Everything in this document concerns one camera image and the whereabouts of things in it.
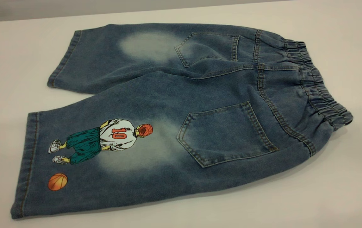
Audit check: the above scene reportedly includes blue denim shorts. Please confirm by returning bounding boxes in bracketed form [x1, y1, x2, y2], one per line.
[10, 23, 354, 219]

